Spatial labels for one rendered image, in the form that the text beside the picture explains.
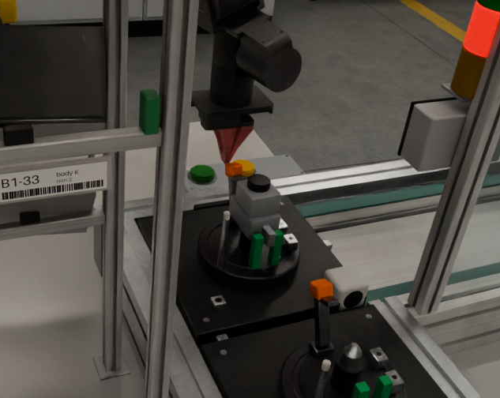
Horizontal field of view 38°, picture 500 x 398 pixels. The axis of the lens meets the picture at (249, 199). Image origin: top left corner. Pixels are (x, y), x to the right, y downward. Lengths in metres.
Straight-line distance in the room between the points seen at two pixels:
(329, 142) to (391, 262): 2.22
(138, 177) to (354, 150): 2.06
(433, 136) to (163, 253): 0.35
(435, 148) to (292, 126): 2.56
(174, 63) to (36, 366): 0.56
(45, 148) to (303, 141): 2.77
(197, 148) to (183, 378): 0.68
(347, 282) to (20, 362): 0.43
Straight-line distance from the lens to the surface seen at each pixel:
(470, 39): 0.82
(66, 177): 0.55
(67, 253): 1.15
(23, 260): 1.14
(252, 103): 0.96
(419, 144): 0.84
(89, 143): 0.54
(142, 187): 1.30
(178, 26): 0.52
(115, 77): 0.72
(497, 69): 0.80
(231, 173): 0.97
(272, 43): 0.85
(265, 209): 0.91
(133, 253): 1.00
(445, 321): 1.03
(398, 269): 1.11
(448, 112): 0.84
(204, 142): 1.45
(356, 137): 3.40
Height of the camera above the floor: 1.59
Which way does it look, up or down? 34 degrees down
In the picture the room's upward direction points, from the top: 8 degrees clockwise
